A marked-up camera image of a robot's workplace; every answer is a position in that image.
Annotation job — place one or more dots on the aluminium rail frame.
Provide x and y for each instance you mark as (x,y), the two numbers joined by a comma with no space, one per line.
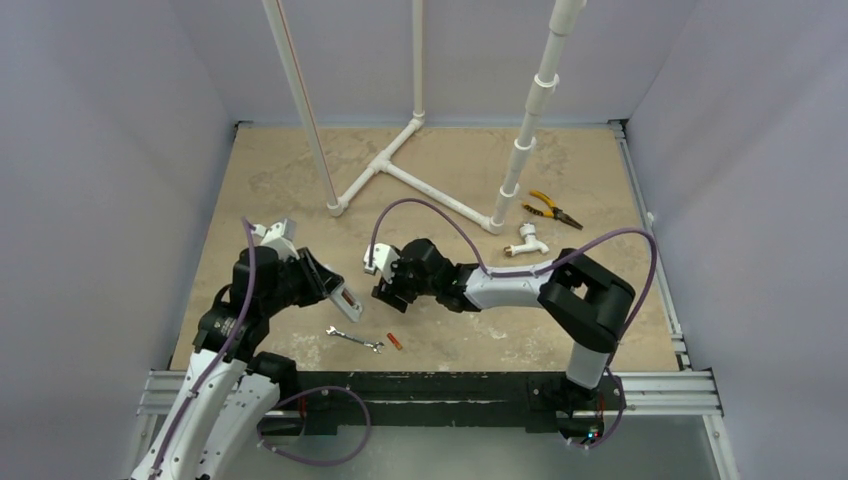
(672,424)

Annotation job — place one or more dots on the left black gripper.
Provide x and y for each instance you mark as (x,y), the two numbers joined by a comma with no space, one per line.
(319,281)

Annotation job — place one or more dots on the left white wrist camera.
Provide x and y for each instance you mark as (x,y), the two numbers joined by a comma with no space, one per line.
(279,237)

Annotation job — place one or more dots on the white PVC pipe frame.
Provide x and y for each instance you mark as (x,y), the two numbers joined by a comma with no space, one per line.
(545,82)

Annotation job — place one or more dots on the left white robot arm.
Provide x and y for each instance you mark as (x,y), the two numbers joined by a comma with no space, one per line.
(229,385)

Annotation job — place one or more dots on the yellow handled pliers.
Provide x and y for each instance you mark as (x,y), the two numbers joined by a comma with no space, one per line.
(551,210)

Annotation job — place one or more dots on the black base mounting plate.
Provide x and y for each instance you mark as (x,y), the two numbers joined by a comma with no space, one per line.
(534,402)

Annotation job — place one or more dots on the silver open-end wrench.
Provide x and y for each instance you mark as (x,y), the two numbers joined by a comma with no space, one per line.
(375,346)

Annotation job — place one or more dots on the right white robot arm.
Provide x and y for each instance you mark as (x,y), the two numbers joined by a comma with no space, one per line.
(589,302)

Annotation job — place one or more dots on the red battery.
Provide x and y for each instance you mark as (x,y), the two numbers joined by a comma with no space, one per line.
(394,341)

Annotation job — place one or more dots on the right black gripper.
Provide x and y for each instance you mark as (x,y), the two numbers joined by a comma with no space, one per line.
(397,279)

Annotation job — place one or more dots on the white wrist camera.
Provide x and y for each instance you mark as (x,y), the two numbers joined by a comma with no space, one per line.
(378,258)
(279,237)

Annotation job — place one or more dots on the white remote control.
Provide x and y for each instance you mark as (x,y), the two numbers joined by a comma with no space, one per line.
(347,303)

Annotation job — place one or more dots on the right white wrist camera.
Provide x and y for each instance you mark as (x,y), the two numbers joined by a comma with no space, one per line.
(378,258)

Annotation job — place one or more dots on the white plastic faucet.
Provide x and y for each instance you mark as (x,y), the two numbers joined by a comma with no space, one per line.
(530,244)

